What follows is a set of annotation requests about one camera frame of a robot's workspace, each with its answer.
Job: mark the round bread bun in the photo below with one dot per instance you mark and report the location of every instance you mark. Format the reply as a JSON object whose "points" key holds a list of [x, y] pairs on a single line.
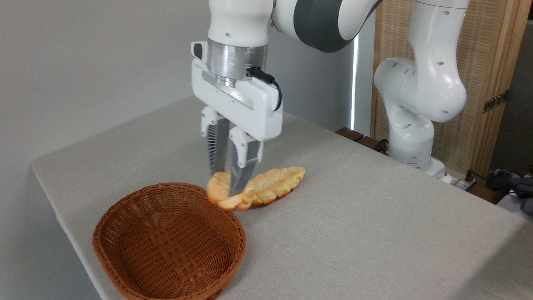
{"points": [[218, 189]]}

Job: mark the dark brown wooden block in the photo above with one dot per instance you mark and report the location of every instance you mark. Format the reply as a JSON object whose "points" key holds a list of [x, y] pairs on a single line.
{"points": [[368, 143], [349, 133]]}

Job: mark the dark metal screen hinge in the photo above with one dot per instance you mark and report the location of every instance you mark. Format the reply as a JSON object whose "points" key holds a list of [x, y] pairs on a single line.
{"points": [[495, 101]]}

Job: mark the brown woven wicker basket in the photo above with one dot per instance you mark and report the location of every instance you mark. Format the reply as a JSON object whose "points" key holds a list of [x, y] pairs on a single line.
{"points": [[168, 243]]}

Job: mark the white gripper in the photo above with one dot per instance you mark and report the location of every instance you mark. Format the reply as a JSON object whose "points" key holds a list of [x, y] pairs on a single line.
{"points": [[245, 108]]}

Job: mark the brown wooden board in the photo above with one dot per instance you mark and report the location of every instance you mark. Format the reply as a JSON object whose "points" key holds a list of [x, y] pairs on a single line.
{"points": [[487, 193]]}

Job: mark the long braided bread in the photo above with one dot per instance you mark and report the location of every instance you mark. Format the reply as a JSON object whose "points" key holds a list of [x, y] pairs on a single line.
{"points": [[275, 183]]}

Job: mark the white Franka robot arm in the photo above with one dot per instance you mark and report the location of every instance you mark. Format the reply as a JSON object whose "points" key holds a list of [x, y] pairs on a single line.
{"points": [[429, 83]]}

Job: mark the wooden rattan folding screen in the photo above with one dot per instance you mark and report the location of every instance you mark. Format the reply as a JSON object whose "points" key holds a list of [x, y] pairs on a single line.
{"points": [[487, 50]]}

